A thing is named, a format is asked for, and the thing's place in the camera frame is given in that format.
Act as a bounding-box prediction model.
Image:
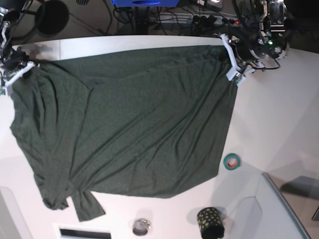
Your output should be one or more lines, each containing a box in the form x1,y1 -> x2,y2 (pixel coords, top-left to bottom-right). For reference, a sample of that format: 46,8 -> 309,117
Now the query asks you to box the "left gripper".
233,39 -> 259,65

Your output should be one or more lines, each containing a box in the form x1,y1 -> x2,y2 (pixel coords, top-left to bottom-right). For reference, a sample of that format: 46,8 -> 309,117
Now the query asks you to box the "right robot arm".
0,0 -> 28,67

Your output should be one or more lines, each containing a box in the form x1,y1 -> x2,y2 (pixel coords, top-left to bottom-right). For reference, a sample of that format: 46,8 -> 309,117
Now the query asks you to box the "white slotted tray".
53,223 -> 115,239

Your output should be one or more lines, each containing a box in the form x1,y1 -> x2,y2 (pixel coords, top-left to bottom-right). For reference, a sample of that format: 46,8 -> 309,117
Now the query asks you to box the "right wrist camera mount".
0,61 -> 38,97

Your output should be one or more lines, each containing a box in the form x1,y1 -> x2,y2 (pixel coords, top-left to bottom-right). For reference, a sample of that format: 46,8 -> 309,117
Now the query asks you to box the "black gold-dotted cup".
197,207 -> 225,239

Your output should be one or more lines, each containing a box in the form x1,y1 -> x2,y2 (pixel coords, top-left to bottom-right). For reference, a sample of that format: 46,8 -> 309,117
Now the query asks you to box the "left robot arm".
232,0 -> 288,65

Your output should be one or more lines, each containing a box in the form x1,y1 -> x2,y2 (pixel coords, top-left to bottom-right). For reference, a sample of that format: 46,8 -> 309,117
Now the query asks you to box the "blue plastic box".
111,0 -> 179,7

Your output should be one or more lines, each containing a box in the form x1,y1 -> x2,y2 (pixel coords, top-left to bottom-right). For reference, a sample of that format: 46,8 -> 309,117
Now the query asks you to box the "round black stand base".
34,0 -> 69,37

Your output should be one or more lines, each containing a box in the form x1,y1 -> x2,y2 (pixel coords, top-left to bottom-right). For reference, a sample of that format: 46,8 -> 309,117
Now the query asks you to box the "silver tape roll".
132,219 -> 151,236

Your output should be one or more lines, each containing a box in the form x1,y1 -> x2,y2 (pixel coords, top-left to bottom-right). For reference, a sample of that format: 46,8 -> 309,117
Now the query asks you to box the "dark green t-shirt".
10,46 -> 237,221

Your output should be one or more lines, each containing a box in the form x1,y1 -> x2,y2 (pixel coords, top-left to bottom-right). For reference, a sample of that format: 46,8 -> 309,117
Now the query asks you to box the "green tape roll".
223,153 -> 241,171

